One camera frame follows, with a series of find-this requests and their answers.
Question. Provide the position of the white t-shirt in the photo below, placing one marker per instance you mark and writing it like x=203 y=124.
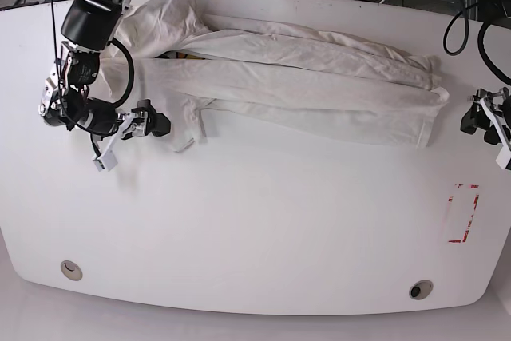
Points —
x=320 y=82

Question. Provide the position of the right table grommet hole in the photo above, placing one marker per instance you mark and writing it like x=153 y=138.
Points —
x=421 y=289

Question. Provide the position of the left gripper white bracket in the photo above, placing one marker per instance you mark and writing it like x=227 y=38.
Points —
x=490 y=112

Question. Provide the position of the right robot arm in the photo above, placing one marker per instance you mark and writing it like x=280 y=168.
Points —
x=88 y=29

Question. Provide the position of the table grommet hole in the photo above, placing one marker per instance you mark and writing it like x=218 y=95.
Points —
x=421 y=289
x=71 y=270

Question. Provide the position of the red tape rectangle marking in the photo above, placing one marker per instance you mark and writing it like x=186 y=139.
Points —
x=461 y=209

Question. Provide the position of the left table grommet hole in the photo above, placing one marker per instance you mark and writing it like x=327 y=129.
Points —
x=71 y=270

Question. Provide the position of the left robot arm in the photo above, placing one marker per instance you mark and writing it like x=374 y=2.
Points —
x=489 y=12

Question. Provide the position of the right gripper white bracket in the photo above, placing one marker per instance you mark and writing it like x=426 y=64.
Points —
x=139 y=122

